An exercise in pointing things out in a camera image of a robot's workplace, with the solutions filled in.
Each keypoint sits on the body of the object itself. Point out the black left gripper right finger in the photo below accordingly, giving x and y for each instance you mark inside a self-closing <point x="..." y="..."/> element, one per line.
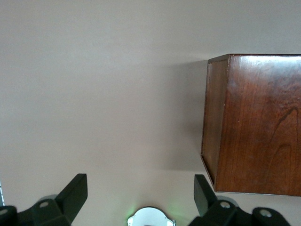
<point x="211" y="212"/>

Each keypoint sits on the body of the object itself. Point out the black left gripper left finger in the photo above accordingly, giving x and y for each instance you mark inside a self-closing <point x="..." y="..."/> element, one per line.
<point x="68" y="202"/>

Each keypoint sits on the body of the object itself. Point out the brown table cover cloth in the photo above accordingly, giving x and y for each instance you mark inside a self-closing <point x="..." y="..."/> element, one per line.
<point x="94" y="94"/>

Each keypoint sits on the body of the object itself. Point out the dark brown wooden cabinet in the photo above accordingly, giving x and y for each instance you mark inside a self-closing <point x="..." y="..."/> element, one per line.
<point x="258" y="122"/>

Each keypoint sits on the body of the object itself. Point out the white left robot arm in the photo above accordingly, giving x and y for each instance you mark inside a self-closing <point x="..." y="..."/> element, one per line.
<point x="150" y="217"/>

